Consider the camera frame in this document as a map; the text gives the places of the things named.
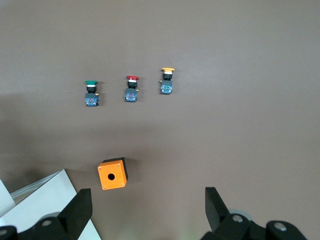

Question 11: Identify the white drawer cabinet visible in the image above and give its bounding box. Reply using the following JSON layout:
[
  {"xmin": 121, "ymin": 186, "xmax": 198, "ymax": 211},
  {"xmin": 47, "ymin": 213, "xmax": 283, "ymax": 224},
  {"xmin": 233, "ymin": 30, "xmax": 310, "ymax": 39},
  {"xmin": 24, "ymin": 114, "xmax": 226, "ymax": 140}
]
[{"xmin": 0, "ymin": 168, "xmax": 102, "ymax": 240}]

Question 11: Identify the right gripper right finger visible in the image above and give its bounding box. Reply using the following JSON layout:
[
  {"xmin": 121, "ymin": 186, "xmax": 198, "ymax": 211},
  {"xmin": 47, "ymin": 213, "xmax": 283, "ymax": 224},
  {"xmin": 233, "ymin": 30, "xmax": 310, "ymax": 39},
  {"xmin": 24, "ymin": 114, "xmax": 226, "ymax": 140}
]
[{"xmin": 199, "ymin": 186, "xmax": 309, "ymax": 240}]

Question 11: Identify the green mushroom push button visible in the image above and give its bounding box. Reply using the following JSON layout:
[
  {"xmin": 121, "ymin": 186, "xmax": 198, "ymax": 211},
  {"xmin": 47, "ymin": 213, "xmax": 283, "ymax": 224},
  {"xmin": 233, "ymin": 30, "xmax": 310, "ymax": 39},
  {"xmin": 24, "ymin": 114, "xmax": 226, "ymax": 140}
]
[{"xmin": 83, "ymin": 79, "xmax": 100, "ymax": 107}]

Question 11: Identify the yellow mushroom push button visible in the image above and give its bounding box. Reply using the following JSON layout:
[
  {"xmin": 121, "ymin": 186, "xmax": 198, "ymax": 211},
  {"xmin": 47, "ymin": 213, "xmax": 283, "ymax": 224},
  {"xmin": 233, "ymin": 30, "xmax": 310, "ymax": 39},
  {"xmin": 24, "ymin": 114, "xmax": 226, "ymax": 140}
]
[{"xmin": 159, "ymin": 66, "xmax": 176, "ymax": 95}]

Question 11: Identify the orange button enclosure box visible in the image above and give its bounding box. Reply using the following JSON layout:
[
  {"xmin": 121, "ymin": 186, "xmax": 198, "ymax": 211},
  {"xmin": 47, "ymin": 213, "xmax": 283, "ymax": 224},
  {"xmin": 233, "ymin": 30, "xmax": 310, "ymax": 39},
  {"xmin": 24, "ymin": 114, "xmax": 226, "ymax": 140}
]
[{"xmin": 97, "ymin": 156, "xmax": 130, "ymax": 191}]

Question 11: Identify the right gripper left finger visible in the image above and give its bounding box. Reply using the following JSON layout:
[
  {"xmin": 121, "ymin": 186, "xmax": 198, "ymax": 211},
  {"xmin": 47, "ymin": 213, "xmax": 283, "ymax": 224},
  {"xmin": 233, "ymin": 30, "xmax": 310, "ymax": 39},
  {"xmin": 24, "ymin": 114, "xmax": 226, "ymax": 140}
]
[{"xmin": 17, "ymin": 188, "xmax": 94, "ymax": 240}]

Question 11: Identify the red mushroom push button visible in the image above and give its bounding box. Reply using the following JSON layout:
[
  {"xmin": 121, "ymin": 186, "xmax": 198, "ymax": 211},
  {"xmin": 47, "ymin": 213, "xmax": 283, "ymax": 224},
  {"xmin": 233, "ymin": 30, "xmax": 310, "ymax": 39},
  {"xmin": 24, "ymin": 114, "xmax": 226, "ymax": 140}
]
[{"xmin": 123, "ymin": 75, "xmax": 140, "ymax": 103}]

